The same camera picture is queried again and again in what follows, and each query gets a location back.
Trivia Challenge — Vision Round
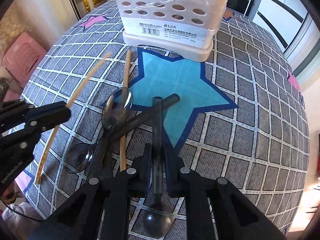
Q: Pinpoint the grey checked star tablecloth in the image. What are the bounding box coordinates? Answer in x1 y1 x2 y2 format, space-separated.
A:
23 0 309 233

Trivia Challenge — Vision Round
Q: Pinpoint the bamboo chopstick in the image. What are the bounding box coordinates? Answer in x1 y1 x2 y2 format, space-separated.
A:
34 51 111 184
119 49 132 172

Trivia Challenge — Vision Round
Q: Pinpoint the white plastic utensil holder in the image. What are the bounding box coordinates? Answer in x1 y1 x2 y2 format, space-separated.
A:
116 0 228 62

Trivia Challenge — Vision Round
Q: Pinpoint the pink box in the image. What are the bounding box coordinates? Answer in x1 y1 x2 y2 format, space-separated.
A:
2 32 47 88

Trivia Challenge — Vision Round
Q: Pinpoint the black handled steel spoon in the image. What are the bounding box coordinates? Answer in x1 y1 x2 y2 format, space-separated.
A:
144 96 172 238

